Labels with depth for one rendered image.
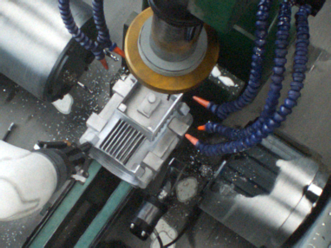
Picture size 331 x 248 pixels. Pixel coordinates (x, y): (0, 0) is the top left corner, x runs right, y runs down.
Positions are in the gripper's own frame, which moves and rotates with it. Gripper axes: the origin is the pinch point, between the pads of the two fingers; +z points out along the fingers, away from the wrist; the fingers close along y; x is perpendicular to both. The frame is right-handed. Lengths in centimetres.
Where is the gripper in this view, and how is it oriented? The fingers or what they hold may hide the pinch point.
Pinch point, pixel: (81, 151)
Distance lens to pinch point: 139.9
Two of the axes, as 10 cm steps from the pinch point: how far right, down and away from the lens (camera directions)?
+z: 2.7, -1.7, 9.5
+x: -5.1, 8.1, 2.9
